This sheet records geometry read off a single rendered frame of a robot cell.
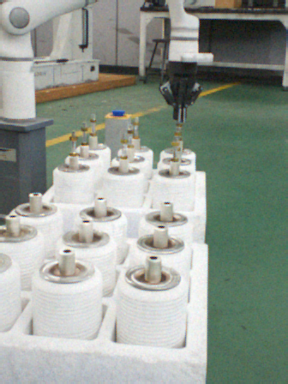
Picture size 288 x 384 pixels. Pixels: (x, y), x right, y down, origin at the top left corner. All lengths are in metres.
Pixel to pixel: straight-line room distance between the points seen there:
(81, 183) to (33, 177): 0.39
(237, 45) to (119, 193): 5.29
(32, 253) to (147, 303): 0.24
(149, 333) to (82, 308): 0.09
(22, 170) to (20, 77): 0.26
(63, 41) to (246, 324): 4.01
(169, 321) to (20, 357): 0.20
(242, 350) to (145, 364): 0.39
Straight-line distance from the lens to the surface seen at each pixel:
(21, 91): 1.59
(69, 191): 1.25
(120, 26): 6.94
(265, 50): 6.36
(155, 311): 0.71
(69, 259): 0.74
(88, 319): 0.75
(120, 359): 0.72
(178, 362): 0.71
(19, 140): 1.58
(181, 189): 1.22
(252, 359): 1.06
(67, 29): 4.95
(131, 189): 1.23
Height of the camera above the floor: 0.58
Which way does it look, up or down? 17 degrees down
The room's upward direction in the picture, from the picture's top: 2 degrees clockwise
